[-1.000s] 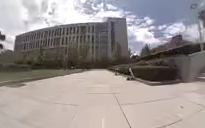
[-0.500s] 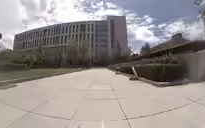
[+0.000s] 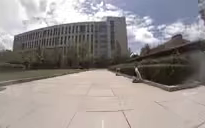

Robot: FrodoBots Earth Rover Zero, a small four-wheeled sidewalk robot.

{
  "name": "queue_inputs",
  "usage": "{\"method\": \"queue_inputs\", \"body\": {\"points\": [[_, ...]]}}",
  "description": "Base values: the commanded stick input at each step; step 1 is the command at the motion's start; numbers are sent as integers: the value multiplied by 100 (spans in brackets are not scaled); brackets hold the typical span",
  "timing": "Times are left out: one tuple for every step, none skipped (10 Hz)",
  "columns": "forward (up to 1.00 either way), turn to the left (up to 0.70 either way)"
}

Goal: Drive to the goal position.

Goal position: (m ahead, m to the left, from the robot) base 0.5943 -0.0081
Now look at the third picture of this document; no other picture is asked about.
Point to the large curved grey building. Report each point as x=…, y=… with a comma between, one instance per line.
x=90, y=36

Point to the pale concrete slab pavement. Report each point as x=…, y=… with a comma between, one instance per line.
x=96, y=100

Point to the person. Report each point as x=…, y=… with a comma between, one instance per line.
x=137, y=74

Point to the row of trees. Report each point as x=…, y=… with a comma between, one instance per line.
x=56, y=58

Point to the trimmed green hedge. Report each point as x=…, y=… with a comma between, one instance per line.
x=160, y=71

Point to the low building with dark roof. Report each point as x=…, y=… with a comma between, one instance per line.
x=173, y=46

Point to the grass lawn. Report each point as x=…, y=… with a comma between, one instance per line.
x=20, y=75

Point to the low concrete kerb wall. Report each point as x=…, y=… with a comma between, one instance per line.
x=163, y=86

